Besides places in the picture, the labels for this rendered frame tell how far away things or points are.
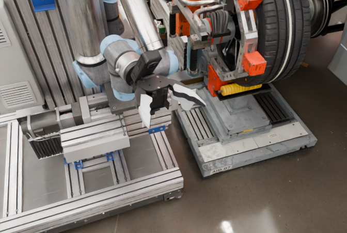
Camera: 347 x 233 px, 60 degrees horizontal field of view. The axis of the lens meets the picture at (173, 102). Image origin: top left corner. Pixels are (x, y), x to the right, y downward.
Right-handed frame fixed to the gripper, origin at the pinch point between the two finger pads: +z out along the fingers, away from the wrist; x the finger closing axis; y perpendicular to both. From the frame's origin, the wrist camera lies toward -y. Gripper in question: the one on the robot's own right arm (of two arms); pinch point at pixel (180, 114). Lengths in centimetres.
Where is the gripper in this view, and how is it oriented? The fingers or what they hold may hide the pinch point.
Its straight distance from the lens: 65.7
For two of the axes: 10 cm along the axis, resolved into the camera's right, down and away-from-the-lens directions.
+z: 5.5, 5.9, -5.9
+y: -1.1, 7.5, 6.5
